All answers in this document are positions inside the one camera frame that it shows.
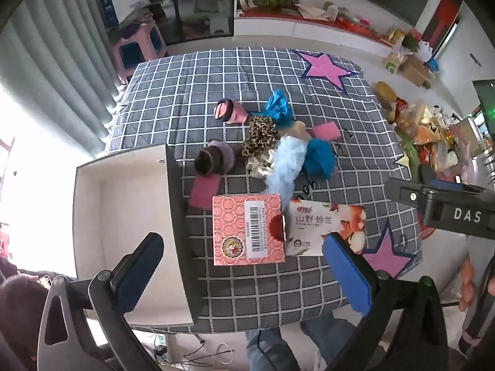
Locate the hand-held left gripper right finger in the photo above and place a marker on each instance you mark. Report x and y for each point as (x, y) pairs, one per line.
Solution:
(348, 274)

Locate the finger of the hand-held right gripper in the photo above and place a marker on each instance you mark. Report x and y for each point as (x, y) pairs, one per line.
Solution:
(406, 192)

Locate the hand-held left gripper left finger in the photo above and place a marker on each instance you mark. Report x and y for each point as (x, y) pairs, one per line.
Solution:
(141, 274)

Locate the blue mesh bath pouf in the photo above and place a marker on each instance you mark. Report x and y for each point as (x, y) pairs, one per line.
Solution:
(319, 157)

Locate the pink sponge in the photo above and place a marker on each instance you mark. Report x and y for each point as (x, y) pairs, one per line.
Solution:
(325, 131)
(204, 193)

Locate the light blue furry fabric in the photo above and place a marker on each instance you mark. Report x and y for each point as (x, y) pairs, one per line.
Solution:
(285, 168)

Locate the blue cloth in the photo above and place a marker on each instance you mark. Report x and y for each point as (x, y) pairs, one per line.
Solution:
(279, 109)

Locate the leopard print scrunchie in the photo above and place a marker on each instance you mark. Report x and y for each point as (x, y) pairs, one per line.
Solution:
(260, 135)

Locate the person's right forearm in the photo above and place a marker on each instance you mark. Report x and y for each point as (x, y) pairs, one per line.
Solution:
(483, 309)

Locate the person's right hand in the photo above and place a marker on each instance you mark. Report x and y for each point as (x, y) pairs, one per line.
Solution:
(468, 282)

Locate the white floral box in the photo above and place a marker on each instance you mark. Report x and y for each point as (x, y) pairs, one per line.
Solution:
(313, 235)

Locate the pile of packaged goods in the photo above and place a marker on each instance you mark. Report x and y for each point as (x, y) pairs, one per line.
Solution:
(425, 135)

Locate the white power strip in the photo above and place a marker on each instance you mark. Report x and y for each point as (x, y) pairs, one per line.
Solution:
(160, 347)

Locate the person's jeans legs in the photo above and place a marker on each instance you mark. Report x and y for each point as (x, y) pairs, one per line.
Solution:
(278, 344)

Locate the orange snack packet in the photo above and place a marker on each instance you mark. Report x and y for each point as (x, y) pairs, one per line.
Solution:
(239, 232)

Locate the dark monitor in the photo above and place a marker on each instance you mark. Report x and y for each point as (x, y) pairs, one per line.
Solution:
(485, 100)

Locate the brown cardboard box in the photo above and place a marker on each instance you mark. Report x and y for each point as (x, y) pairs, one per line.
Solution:
(415, 68)

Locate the green and white bag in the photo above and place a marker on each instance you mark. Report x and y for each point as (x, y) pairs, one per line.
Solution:
(392, 62)

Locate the cream scrunchie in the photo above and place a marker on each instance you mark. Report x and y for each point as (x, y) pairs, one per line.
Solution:
(260, 165)

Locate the pink rolled sock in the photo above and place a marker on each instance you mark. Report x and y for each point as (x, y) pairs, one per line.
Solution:
(232, 111)

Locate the low white cabinet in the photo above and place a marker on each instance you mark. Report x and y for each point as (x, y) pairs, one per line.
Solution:
(278, 27)

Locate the grey checked blanket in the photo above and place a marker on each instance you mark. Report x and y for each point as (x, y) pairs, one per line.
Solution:
(232, 73)

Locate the grey pleated curtain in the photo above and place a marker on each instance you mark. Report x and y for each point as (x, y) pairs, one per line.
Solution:
(50, 65)

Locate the pink plastic stool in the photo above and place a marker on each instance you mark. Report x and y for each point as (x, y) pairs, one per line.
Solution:
(135, 46)

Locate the white and blue cardboard box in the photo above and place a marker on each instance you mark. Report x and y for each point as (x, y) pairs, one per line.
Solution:
(123, 0)

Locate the glass door cabinet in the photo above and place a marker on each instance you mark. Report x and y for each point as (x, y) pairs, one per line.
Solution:
(193, 4)

